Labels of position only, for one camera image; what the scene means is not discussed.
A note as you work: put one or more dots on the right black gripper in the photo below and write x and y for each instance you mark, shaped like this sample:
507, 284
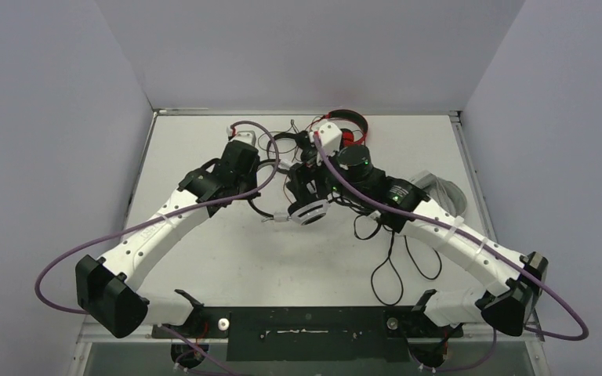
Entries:
306, 176

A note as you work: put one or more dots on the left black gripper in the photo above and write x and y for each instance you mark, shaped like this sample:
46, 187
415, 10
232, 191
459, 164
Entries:
254, 179

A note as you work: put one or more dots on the grey white headphones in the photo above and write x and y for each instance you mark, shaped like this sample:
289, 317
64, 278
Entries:
446, 193

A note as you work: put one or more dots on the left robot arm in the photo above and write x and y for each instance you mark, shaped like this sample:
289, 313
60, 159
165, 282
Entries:
108, 287

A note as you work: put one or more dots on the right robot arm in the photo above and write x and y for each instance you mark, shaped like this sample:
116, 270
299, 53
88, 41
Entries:
506, 296

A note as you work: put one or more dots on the red headphones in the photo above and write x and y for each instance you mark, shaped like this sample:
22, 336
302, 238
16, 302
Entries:
350, 136

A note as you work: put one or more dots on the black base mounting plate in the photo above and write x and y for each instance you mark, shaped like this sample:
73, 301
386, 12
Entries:
315, 333

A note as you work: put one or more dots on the aluminium frame rail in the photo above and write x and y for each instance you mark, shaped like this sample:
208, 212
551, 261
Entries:
510, 282

